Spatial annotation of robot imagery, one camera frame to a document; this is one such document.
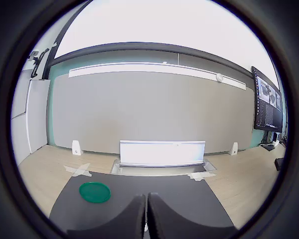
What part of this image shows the round green lid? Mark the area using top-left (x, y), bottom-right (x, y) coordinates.
top-left (79, 182), bottom-right (112, 204)

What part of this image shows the dark grey mat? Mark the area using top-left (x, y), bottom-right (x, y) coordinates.
top-left (49, 171), bottom-right (240, 231)

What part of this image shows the white tape strip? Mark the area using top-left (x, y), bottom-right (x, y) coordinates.
top-left (63, 164), bottom-right (92, 177)
top-left (71, 163), bottom-right (92, 177)
top-left (194, 171), bottom-right (217, 179)
top-left (188, 173), bottom-right (208, 182)

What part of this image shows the grey partition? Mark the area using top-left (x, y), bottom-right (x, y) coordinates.
top-left (47, 71), bottom-right (256, 155)

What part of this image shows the white partition panel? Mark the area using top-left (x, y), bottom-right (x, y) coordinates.
top-left (11, 79), bottom-right (51, 160)

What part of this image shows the black computer monitor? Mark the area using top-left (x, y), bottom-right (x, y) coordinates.
top-left (251, 66), bottom-right (283, 134)

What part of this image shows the silver cable duct with sockets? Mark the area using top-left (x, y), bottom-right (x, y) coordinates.
top-left (110, 139), bottom-right (217, 175)

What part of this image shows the long white rail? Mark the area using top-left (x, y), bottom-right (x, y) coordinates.
top-left (68, 62), bottom-right (247, 90)

